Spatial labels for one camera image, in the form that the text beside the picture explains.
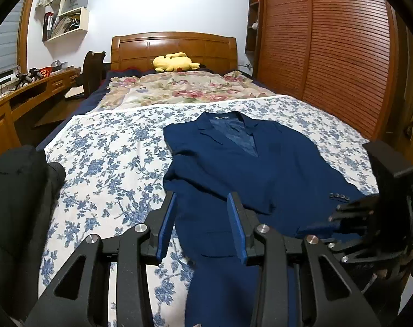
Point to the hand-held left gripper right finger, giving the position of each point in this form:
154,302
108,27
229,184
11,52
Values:
237,228

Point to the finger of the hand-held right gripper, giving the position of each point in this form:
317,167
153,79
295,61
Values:
353,248
356,209

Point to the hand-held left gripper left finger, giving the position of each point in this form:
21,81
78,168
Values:
165,226

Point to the navy blue blazer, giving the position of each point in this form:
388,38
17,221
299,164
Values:
261,163

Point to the black folded clothes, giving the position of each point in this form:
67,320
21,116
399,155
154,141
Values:
15,204

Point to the blue floral bed sheet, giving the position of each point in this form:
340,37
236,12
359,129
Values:
107,150

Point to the pink flower blanket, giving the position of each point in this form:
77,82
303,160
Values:
179,88

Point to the yellow plush toy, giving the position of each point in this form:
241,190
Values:
174,62

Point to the wooden louvred wardrobe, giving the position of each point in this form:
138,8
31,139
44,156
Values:
329,41

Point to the dark wooden chair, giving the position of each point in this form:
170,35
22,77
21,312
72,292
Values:
92,71

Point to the wooden bed headboard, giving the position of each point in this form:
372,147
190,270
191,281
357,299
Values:
141,49

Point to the long wooden desk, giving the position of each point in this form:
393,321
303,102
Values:
2,122

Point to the silver pot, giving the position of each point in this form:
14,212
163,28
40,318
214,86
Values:
58,64

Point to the red plastic basket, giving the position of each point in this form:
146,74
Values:
46,72

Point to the white wardrobe knob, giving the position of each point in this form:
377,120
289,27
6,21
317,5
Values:
255,25

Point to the black tools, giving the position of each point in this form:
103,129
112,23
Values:
27,76

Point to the row of books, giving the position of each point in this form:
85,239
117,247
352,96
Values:
61,25

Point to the grey window blind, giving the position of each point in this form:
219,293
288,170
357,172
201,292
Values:
5,47

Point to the grey paper bag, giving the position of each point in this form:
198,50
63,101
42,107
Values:
75,1

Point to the white wall shelf unit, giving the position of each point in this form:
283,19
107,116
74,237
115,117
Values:
84,24

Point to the wooden window frame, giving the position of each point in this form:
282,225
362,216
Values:
22,41

